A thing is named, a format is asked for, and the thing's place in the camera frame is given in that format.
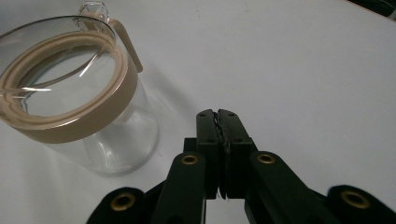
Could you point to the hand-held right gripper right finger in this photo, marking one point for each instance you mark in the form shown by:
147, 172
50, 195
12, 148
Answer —
233, 133

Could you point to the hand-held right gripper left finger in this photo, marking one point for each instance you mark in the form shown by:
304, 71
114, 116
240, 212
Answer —
208, 133

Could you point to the clear glass jar beige lid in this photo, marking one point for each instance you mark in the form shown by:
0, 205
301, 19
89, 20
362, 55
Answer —
71, 93

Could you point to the dark object at table edge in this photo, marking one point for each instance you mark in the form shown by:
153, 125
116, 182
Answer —
375, 6

